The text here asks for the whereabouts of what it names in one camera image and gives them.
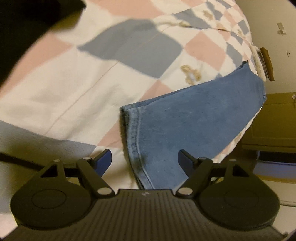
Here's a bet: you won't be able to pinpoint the folded cream fleece blanket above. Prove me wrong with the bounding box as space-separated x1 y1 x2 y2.
250 45 267 82

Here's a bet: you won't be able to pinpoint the blue denim jeans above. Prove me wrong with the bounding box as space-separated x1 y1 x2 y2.
120 62 266 189

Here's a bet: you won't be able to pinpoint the black long-sleeve garment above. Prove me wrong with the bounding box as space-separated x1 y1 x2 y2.
1 0 86 84

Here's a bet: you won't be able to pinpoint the diamond patchwork quilt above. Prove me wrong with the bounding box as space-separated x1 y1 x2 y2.
0 0 266 232

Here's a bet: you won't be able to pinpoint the folded brown garment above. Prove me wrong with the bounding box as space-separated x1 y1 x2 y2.
260 47 274 82

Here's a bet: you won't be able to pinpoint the folded grey garment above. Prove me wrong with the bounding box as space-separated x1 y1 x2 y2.
257 50 269 80

